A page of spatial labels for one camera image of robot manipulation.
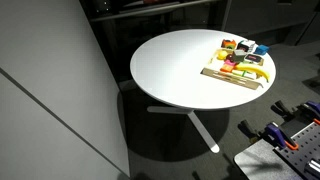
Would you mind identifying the yellow toy banana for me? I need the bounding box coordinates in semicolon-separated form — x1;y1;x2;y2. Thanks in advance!
234;63;270;83

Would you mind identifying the orange toy block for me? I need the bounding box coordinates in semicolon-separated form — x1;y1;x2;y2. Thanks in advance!
219;63;235;74

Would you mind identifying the yellow toy lemon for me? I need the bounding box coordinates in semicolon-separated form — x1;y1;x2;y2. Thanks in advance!
217;49;230;61

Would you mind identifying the light wooden tray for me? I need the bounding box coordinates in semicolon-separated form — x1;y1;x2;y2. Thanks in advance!
200;48;266;91

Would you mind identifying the green toy block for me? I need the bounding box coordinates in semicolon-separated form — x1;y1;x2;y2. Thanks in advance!
231;69;256;81

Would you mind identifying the white table base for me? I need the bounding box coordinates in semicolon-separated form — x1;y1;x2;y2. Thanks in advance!
146;105;221;154

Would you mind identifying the dark background shelf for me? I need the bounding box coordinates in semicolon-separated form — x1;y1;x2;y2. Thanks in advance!
87;0;221;24

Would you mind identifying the orange number cube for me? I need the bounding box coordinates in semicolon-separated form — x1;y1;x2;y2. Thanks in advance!
221;38;237;50

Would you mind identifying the grey patterned cube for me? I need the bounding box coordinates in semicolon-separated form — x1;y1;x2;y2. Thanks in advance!
232;49;247;63

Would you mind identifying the black white patterned cube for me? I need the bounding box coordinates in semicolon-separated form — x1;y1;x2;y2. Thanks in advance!
236;39;257;54

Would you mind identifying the black cube with red mark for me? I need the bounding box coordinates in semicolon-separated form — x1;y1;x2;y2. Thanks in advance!
244;53;265;67

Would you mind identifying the blue cube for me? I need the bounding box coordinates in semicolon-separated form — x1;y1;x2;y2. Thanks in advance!
254;44;270;57

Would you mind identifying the grey partition panel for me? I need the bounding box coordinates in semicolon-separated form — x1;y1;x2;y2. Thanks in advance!
0;0;131;180

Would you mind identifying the dark mounting plate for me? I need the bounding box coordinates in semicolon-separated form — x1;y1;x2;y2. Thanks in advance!
233;138;303;180

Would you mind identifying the dark background cabinet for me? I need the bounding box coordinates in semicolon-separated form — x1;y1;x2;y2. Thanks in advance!
222;0;320;38

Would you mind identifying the black perforated breadboard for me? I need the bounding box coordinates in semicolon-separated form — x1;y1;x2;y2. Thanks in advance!
273;121;320;180

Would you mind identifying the silver aluminium extrusion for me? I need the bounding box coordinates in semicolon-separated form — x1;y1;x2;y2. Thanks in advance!
304;158;320;178

